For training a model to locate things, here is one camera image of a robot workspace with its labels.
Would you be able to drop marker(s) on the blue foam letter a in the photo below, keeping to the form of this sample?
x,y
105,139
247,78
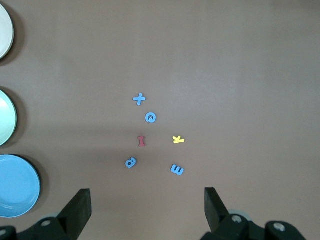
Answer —
x,y
134,161

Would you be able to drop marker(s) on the pink beige plate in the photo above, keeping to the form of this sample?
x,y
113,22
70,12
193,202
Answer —
x,y
5,30

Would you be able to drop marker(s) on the green plate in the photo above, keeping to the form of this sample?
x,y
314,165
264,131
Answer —
x,y
6,117

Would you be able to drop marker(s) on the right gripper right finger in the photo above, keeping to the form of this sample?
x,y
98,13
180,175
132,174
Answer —
x,y
217,215

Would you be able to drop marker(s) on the blue foam letter m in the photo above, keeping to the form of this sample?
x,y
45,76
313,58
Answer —
x,y
174,170

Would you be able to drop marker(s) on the blue foam letter x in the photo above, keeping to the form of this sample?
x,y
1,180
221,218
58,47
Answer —
x,y
139,99

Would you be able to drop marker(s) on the yellow foam letter K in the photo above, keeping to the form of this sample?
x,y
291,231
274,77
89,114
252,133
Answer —
x,y
178,141

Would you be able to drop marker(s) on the brown table cover sheet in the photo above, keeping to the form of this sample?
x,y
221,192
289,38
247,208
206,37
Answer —
x,y
225,62

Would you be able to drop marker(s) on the blue plate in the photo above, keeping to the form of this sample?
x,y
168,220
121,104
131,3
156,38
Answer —
x,y
17,185

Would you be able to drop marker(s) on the red foam letter I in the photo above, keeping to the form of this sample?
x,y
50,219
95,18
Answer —
x,y
141,141

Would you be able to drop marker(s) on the blue foam letter G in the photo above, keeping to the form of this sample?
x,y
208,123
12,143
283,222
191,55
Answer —
x,y
147,118

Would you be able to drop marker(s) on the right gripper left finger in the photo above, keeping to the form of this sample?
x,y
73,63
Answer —
x,y
75,215

